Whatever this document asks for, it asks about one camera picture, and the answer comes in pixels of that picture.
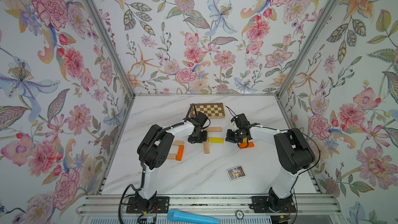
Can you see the orange block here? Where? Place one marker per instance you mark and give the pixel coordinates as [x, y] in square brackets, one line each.
[180, 153]
[246, 145]

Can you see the yellow-green block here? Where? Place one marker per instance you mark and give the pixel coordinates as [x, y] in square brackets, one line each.
[216, 140]

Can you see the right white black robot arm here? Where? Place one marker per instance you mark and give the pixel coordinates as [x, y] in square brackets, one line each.
[294, 154]

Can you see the orange block front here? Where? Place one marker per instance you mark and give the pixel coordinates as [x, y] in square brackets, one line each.
[180, 153]

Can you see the aluminium front rail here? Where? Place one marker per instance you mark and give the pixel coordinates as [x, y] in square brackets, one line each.
[304, 204]

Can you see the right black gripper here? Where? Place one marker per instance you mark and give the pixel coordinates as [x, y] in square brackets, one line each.
[228, 137]

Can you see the blue microphone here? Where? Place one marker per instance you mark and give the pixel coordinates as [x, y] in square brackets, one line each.
[178, 216]

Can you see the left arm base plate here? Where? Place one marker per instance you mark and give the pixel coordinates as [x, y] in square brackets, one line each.
[139, 205]

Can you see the natural block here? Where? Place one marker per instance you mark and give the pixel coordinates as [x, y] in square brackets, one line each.
[172, 156]
[206, 147]
[178, 143]
[214, 129]

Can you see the playing card box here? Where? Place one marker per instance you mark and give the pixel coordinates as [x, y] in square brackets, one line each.
[236, 173]

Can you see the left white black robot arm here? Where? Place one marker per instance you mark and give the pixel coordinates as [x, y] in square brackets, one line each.
[154, 150]

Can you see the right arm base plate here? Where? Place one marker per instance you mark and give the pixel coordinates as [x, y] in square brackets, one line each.
[261, 204]

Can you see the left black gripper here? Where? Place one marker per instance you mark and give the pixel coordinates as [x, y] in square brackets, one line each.
[202, 141]

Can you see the wooden chessboard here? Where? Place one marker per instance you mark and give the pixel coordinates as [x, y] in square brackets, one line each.
[211, 110]

